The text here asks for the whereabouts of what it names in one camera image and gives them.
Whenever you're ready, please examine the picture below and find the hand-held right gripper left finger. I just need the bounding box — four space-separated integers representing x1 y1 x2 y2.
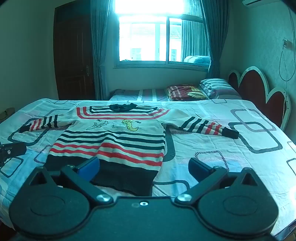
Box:
29 156 114 205

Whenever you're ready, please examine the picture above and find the white air conditioner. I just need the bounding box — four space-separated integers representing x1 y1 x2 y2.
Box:
242 0 267 6

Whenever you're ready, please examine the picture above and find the hanging wall cable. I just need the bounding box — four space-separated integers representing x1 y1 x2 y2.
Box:
278 40 296 82

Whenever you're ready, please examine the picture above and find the striped mattress sheet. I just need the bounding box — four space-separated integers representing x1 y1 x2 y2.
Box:
109 88 172 102

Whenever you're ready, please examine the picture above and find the window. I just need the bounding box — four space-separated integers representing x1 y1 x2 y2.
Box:
113 0 211 69

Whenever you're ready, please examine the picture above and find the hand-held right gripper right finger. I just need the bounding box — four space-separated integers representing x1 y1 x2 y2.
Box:
174 158 259 205

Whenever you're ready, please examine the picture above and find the red scalloped headboard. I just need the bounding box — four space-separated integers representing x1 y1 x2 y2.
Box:
228 66 291 131

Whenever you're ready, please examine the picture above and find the red printed folded blanket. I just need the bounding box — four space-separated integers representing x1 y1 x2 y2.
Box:
167 84 210 102

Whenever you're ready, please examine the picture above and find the striped pillow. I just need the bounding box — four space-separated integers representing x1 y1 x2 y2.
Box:
199 78 242 100

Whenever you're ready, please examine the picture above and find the teal curtain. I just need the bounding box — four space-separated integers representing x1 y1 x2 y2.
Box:
90 0 112 100
200 0 230 80

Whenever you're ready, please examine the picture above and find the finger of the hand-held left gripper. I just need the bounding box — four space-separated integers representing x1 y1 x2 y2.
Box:
0 142 27 163

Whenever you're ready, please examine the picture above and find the dark wooden door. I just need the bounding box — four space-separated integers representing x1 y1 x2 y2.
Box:
54 5 97 100

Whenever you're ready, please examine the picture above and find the blue bedding bundle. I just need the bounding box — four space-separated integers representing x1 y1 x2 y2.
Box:
184 55 211 65

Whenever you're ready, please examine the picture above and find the patterned bed sheet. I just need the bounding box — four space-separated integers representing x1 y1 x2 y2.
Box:
0 98 296 239

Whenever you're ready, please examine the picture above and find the striped dinosaur knit sweater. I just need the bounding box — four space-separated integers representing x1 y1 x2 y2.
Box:
20 103 239 197

